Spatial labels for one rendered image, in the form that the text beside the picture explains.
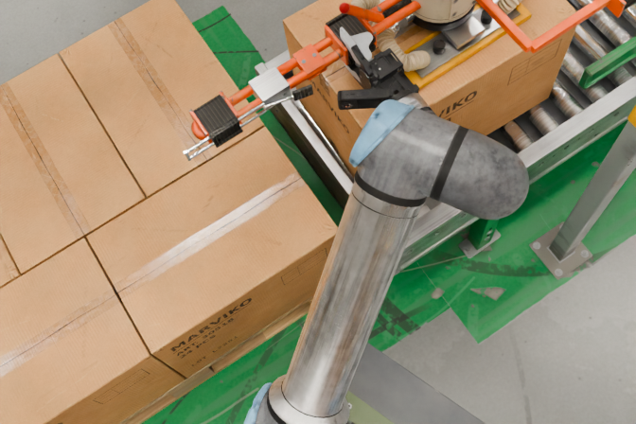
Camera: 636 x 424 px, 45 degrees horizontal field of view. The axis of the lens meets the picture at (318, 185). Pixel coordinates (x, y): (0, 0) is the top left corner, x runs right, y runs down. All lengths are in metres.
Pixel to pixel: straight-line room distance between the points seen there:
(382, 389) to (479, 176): 0.79
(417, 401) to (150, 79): 1.25
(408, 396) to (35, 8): 2.31
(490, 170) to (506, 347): 1.53
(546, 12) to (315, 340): 1.04
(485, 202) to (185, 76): 1.42
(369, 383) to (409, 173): 0.77
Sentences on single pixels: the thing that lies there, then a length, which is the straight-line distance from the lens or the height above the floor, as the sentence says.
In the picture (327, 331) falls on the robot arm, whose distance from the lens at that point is 1.27.
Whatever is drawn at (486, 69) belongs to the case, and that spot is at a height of 0.95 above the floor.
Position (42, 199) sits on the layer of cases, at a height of 0.54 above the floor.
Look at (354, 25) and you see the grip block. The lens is 1.74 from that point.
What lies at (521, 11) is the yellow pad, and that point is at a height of 0.97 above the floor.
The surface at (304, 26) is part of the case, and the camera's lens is 1.92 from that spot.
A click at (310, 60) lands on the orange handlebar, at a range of 1.70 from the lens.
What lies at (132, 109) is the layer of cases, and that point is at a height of 0.54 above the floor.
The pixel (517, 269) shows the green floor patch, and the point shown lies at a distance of 2.67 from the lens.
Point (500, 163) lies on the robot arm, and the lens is 1.14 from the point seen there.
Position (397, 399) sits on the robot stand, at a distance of 1.79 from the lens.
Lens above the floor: 2.52
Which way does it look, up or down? 67 degrees down
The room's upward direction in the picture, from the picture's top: 11 degrees counter-clockwise
